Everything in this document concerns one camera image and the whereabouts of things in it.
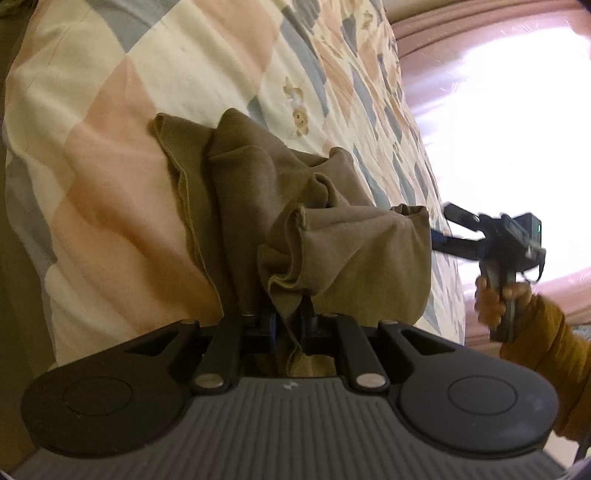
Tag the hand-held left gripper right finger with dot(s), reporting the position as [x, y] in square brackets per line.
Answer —
[308, 330]

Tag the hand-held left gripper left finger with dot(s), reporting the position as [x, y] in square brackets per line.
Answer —
[270, 330]

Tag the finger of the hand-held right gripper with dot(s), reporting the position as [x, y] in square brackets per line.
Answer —
[455, 244]
[461, 216]

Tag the brown garment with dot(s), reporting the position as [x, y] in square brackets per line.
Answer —
[360, 258]

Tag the person's right hand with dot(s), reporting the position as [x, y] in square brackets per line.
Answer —
[491, 304]

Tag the pink curtain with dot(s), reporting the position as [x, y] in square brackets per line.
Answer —
[508, 115]

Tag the checkered pastel quilt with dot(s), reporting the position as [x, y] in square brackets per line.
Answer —
[115, 138]

